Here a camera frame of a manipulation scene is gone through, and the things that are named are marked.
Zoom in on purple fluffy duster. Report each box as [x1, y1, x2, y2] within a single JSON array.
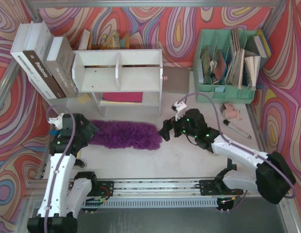
[[50, 119, 163, 150]]

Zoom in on white black stapler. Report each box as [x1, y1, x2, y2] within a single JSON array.
[[73, 159, 86, 169]]

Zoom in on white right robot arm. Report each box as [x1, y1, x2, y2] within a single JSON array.
[[158, 109, 296, 204]]

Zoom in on white wooden bookshelf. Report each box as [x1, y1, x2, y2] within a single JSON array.
[[72, 49, 163, 116]]

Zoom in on yellow sticky note pad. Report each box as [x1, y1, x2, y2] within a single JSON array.
[[77, 93, 91, 104]]

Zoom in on white marker pen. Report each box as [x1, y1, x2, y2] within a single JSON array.
[[223, 119, 251, 139]]

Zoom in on pink pig figurine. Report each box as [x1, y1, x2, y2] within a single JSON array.
[[220, 103, 242, 121]]

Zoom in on grey notebook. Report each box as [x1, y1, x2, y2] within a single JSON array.
[[162, 67, 190, 94]]

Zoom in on green file organizer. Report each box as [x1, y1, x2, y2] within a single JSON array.
[[193, 28, 263, 104]]

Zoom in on taupe Lonely City book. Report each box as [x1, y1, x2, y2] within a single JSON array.
[[46, 35, 78, 98]]

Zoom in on brown Fredonia book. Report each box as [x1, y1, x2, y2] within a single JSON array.
[[24, 22, 66, 99]]

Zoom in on books behind shelf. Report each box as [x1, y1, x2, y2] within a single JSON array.
[[77, 30, 130, 50]]

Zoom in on white Mademoiselle book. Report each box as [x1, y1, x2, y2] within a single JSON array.
[[10, 22, 42, 86]]

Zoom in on grey book in organizer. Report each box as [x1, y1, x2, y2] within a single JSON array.
[[245, 28, 272, 58]]

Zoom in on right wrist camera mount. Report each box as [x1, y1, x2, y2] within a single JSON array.
[[171, 101, 187, 121]]

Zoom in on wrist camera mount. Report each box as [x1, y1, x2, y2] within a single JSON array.
[[48, 113, 64, 130], [171, 101, 187, 121]]

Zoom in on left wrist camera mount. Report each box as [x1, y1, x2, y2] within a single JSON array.
[[48, 113, 64, 130]]

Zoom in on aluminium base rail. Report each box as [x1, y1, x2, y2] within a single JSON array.
[[26, 179, 241, 209]]

